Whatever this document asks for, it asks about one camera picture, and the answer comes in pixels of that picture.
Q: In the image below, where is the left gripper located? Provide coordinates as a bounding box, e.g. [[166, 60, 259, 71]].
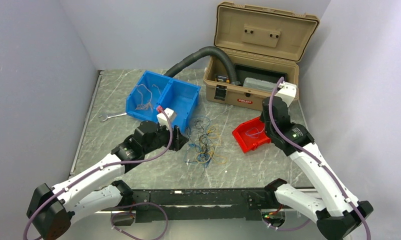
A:
[[143, 121, 189, 155]]

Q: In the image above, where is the black cable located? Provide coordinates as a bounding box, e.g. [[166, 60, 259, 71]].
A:
[[193, 119, 218, 178]]

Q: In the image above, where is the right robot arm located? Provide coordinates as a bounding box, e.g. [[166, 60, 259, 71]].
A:
[[259, 96, 374, 240]]

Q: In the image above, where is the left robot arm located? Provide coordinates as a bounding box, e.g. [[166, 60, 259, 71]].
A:
[[22, 120, 189, 240]]

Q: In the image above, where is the red storage bin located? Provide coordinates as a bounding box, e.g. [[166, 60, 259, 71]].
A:
[[232, 116, 271, 154]]

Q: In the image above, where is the grey plastic organiser box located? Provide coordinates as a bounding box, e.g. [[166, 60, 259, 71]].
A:
[[242, 77, 278, 93]]

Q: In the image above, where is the blue double storage bin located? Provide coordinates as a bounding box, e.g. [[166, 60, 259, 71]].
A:
[[125, 70, 201, 131]]

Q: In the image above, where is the black tray in case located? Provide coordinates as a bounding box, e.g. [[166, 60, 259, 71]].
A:
[[234, 63, 287, 87]]

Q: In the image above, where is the yellow black device in case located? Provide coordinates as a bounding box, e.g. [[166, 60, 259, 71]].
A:
[[215, 75, 230, 84]]

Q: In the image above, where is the silver wrench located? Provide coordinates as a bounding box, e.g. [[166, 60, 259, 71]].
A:
[[98, 112, 127, 122]]

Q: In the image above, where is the tan tool case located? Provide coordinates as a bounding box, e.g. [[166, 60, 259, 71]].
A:
[[203, 1, 320, 110]]

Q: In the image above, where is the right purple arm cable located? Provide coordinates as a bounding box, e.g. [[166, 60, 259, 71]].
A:
[[261, 76, 372, 240]]

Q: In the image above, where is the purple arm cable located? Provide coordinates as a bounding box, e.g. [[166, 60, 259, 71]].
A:
[[261, 76, 372, 240], [23, 107, 174, 240]]

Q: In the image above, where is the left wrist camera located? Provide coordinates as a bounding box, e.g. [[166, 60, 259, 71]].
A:
[[156, 105, 177, 129]]

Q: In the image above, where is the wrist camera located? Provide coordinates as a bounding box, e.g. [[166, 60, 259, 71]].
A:
[[156, 105, 177, 129], [274, 81, 298, 107]]

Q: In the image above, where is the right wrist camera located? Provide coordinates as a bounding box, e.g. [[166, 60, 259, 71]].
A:
[[274, 81, 298, 107]]

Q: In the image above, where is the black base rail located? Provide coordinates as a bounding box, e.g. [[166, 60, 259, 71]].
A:
[[115, 188, 289, 227]]

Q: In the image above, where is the grey corrugated hose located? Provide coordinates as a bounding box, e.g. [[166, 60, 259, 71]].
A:
[[163, 45, 240, 86]]

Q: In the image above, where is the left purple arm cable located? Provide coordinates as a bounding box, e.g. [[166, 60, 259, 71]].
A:
[[23, 107, 174, 240]]

